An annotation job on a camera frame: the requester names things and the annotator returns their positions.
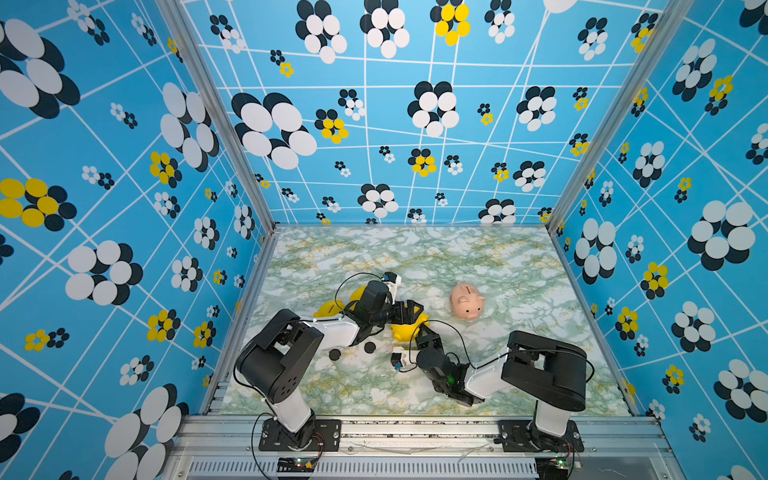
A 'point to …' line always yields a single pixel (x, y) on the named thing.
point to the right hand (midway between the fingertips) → (429, 323)
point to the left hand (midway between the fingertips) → (418, 311)
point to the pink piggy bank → (467, 301)
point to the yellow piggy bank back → (408, 332)
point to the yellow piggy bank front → (330, 309)
